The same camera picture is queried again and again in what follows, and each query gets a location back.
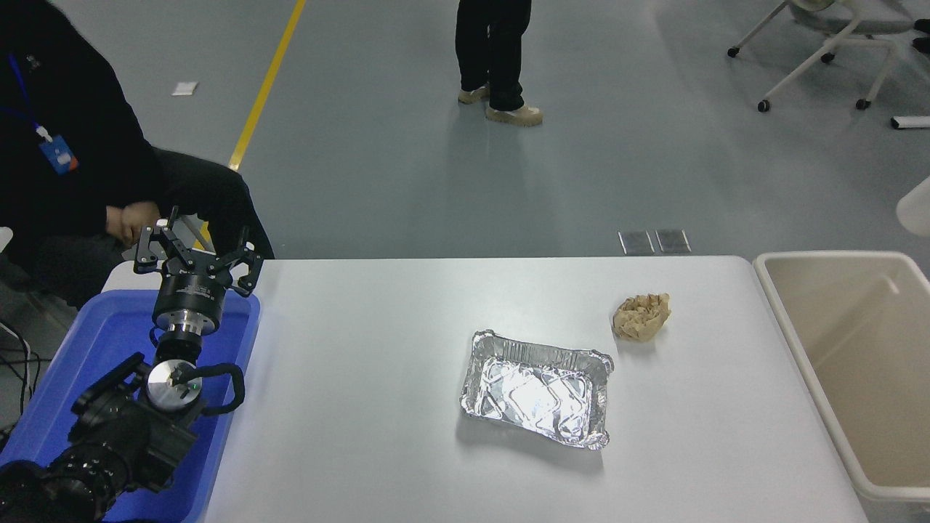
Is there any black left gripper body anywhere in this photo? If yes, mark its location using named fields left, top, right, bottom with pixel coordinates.
left=153, top=258, right=229, bottom=323

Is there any pale paper cup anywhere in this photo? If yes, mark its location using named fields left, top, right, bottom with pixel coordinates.
left=896, top=174, right=930, bottom=238

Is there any person's hand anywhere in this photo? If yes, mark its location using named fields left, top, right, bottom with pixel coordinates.
left=105, top=201, right=162, bottom=248

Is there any blue plastic tray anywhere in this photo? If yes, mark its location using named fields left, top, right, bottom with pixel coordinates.
left=0, top=289, right=261, bottom=523

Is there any seated person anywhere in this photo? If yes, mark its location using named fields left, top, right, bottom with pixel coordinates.
left=0, top=0, right=275, bottom=309

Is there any silver foil tray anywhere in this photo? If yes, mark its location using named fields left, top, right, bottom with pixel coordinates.
left=459, top=329, right=615, bottom=451

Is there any standing person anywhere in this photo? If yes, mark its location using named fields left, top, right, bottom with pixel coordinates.
left=456, top=0, right=544, bottom=129

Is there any crumpled tan paper ball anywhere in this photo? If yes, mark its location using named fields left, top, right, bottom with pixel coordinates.
left=612, top=293, right=672, bottom=342

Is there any large pale bin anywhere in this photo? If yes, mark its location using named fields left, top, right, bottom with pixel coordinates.
left=753, top=251, right=930, bottom=523

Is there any white wheeled chair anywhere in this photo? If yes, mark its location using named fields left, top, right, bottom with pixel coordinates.
left=728, top=0, right=930, bottom=113

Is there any blue lanyard id badge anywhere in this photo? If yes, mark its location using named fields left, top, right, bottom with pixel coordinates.
left=7, top=53, right=79, bottom=176

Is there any black floor cable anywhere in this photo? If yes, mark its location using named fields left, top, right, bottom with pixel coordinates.
left=0, top=320, right=53, bottom=437

